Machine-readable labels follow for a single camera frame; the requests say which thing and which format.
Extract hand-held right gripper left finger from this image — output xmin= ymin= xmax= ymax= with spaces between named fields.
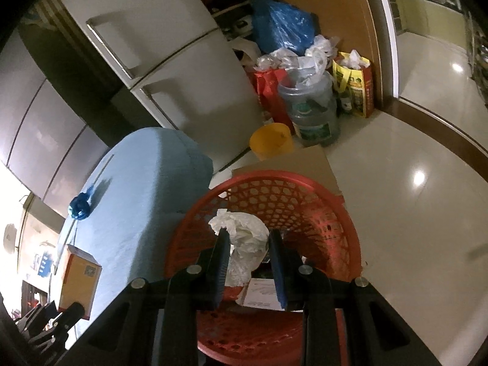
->
xmin=66 ymin=228 xmax=231 ymax=366

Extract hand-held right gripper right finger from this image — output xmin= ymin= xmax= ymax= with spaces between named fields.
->
xmin=268 ymin=229 xmax=443 ymax=366

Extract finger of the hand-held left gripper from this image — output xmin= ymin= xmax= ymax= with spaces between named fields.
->
xmin=16 ymin=301 xmax=86 ymax=353

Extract orange cardboard box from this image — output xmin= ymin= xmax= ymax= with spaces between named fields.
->
xmin=58 ymin=244 xmax=103 ymax=320

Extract white tissue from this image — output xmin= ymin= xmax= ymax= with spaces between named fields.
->
xmin=208 ymin=210 xmax=271 ymax=287

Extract red plastic mesh basket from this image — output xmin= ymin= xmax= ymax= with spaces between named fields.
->
xmin=164 ymin=171 xmax=362 ymax=366

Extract white paper packet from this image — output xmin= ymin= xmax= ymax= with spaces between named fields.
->
xmin=236 ymin=278 xmax=286 ymax=309

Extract brown cardboard sheet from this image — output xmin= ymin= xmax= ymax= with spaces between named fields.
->
xmin=231 ymin=145 xmax=346 ymax=206

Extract crumpled blue foil wrapper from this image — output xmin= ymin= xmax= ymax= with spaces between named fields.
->
xmin=69 ymin=192 xmax=92 ymax=220

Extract light blue tablecloth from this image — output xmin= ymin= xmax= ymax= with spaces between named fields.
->
xmin=49 ymin=127 xmax=214 ymax=351

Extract yellow plastic bucket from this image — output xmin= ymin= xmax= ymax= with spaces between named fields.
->
xmin=249 ymin=123 xmax=294 ymax=161

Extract thin wooden stick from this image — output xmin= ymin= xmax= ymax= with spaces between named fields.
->
xmin=89 ymin=154 xmax=115 ymax=195

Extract clear plastic water jug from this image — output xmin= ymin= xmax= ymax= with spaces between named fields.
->
xmin=278 ymin=70 xmax=341 ymax=148

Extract red shopping bag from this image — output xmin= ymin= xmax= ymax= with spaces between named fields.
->
xmin=253 ymin=68 xmax=296 ymax=135

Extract grey refrigerator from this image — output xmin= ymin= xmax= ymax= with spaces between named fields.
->
xmin=0 ymin=27 xmax=112 ymax=218

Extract yellow shopping bag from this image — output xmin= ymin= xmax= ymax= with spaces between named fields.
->
xmin=332 ymin=51 xmax=376 ymax=119

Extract white refrigerator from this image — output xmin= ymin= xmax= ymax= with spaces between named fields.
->
xmin=63 ymin=0 xmax=264 ymax=176

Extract white plastic bags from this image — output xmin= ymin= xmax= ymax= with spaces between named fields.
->
xmin=257 ymin=35 xmax=340 ymax=84

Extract blue plastic bag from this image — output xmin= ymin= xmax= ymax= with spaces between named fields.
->
xmin=251 ymin=0 xmax=319 ymax=57

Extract brown wooden cabinet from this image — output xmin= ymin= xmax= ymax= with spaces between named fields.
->
xmin=280 ymin=0 xmax=386 ymax=109

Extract pale yellow cabinet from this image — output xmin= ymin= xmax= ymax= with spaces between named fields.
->
xmin=393 ymin=0 xmax=471 ymax=51

